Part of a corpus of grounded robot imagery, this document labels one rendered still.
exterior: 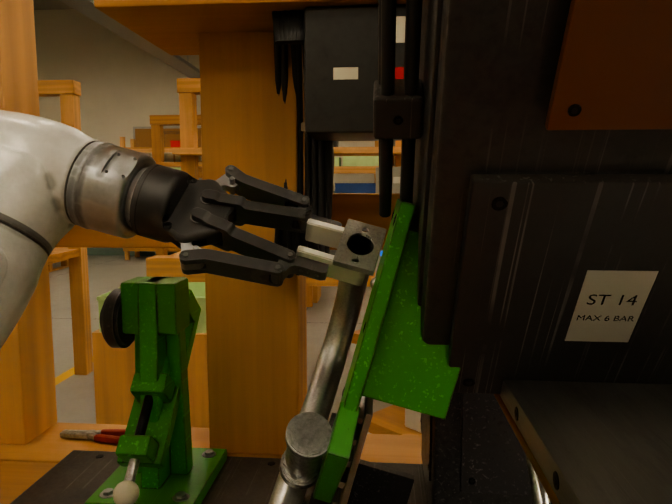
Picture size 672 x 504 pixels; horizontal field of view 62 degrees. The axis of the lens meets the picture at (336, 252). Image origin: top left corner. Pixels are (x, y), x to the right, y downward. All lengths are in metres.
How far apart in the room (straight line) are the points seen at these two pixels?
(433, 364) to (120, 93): 11.32
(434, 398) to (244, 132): 0.50
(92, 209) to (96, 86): 11.31
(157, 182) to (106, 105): 11.19
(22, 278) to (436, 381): 0.38
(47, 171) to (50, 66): 11.77
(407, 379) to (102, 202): 0.33
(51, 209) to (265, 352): 0.39
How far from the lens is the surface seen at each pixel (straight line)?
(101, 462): 0.90
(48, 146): 0.61
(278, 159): 0.82
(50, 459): 0.99
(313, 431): 0.48
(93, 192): 0.58
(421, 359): 0.46
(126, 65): 11.70
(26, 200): 0.59
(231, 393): 0.89
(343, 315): 0.61
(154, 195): 0.56
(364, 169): 7.34
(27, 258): 0.60
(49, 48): 12.43
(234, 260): 0.54
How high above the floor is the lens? 1.28
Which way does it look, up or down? 6 degrees down
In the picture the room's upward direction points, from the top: straight up
